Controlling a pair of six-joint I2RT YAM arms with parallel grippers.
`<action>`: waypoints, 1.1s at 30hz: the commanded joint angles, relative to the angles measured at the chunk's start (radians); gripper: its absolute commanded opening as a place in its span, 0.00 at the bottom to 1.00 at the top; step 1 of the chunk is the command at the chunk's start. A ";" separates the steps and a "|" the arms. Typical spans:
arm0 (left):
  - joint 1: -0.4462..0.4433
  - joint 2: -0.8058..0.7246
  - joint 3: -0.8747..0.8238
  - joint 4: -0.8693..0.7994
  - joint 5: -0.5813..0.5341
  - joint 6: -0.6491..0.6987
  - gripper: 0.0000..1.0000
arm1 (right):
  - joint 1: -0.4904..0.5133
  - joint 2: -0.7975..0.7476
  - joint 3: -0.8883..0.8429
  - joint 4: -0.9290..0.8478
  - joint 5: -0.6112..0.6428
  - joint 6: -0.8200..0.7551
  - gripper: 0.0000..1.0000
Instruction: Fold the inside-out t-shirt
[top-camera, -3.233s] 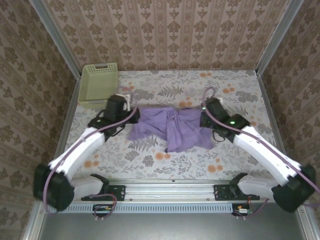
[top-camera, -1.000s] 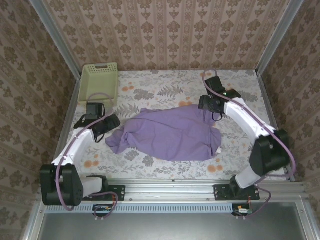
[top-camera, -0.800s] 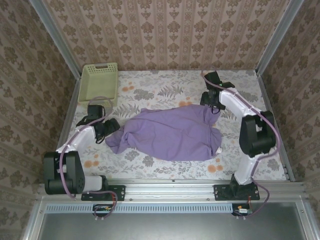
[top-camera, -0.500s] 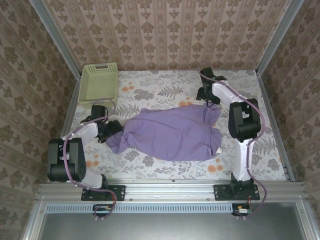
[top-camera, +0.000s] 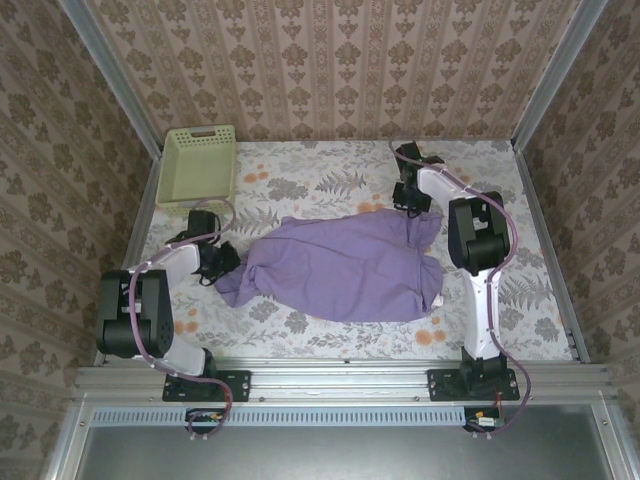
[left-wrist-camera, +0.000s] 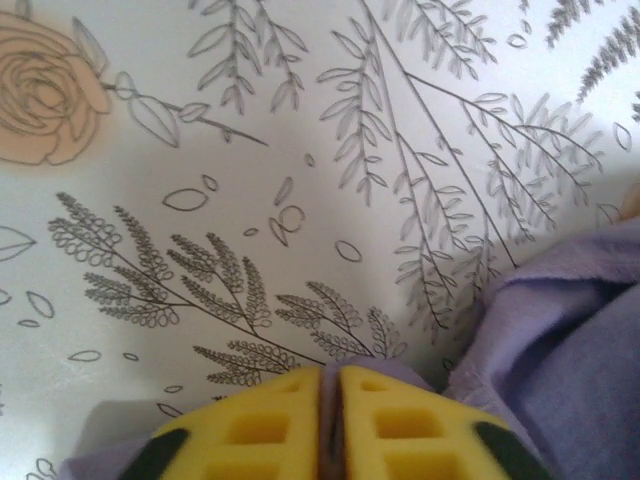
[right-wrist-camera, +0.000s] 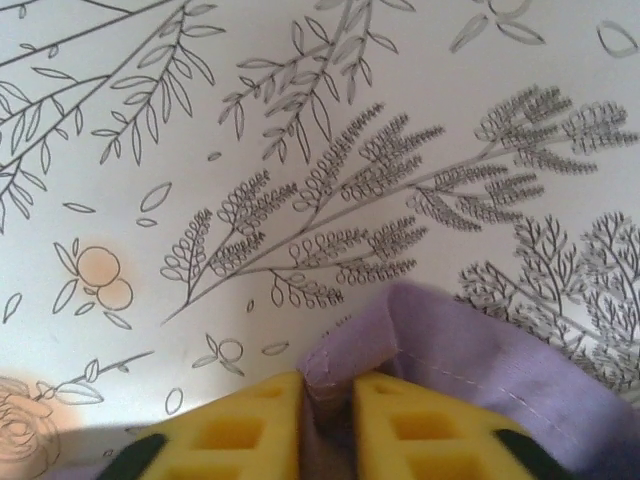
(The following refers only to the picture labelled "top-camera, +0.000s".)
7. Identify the purple t-shirt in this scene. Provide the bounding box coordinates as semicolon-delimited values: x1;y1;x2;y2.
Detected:
215;208;446;324

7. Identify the floral tablecloth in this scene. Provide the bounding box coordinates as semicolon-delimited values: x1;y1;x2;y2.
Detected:
113;139;575;362

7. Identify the green plastic basket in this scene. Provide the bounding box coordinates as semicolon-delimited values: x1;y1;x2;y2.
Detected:
155;124;238;218

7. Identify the small electronics board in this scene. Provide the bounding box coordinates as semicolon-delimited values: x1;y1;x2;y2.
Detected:
186;408;227;433
463;406;505;433

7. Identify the grey metal panel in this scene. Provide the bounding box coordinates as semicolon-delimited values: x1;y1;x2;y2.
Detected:
43;399;637;480

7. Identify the aluminium side rail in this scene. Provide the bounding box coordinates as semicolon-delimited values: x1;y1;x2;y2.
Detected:
513;142;592;365
93;147;165;367

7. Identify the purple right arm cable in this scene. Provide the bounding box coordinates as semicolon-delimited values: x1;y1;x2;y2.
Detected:
388;139;534;442

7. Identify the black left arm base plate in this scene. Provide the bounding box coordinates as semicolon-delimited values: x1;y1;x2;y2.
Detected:
162;368;252;403

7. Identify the aluminium mounting rail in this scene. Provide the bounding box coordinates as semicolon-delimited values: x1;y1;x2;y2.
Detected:
73;358;615;402

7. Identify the aluminium frame post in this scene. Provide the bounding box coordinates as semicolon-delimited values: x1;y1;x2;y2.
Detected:
510;0;610;152
56;0;165;159

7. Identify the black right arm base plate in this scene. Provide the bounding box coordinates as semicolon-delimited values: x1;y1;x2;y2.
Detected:
427;368;521;403

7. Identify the grey slotted cable duct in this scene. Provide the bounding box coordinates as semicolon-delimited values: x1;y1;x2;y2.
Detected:
91;405;482;428

